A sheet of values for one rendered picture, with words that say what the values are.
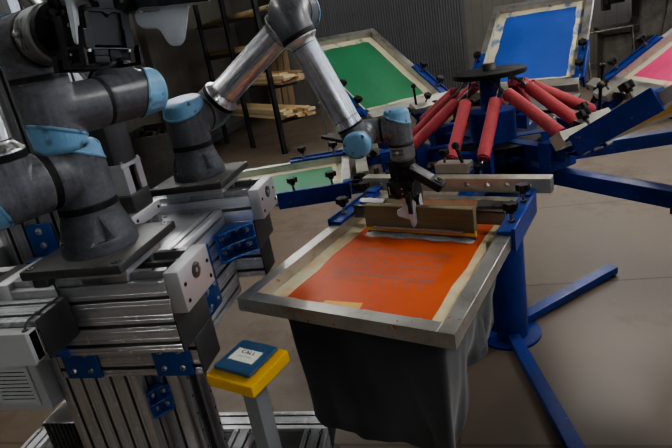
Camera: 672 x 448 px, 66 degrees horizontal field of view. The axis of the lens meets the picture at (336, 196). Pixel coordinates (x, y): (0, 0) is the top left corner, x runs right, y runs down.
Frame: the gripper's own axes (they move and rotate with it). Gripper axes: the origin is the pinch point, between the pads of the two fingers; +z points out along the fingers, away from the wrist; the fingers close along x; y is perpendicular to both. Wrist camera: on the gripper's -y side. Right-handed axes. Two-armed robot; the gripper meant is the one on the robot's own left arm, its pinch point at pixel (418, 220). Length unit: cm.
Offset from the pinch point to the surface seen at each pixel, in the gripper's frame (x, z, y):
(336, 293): 38.5, 4.6, 8.2
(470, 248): 6.5, 5.1, -17.7
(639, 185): -56, 9, -57
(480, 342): 14.7, 30.4, -20.4
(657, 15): -810, 8, -59
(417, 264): 18.8, 4.9, -6.5
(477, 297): 36.7, 2.1, -28.6
